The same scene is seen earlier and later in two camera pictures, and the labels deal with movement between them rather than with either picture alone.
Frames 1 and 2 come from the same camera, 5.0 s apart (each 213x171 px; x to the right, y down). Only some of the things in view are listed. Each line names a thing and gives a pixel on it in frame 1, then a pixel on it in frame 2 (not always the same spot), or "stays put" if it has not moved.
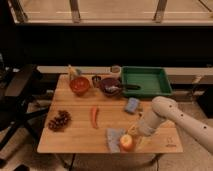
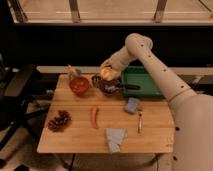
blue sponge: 132,105 stays put
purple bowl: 110,87 stays put
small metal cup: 96,81 stays put
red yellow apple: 126,142 → 108,73
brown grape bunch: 60,122 stays put
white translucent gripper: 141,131 → 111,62
